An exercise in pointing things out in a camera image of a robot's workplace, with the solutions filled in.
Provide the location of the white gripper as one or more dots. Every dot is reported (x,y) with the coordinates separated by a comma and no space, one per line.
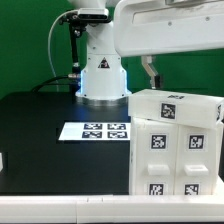
(152,27)

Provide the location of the white cabinet door panel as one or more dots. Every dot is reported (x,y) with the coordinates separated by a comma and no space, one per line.
(197,162)

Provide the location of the white cabinet body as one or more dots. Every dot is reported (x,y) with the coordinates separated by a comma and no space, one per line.
(136,122)

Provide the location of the white rectangular cabinet box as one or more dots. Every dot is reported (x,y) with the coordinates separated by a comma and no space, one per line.
(178,108)

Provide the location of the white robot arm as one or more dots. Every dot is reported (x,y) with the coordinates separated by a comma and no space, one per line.
(103,77)

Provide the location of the white flat marker sheet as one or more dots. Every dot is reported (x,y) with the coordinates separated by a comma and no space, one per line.
(95,131)

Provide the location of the white part at left edge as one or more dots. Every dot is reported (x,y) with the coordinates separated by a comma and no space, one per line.
(1,162)

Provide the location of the black camera stand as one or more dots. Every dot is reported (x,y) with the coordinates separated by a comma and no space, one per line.
(78,21)

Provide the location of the white table border frame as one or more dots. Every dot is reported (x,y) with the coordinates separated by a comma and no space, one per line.
(113,209)

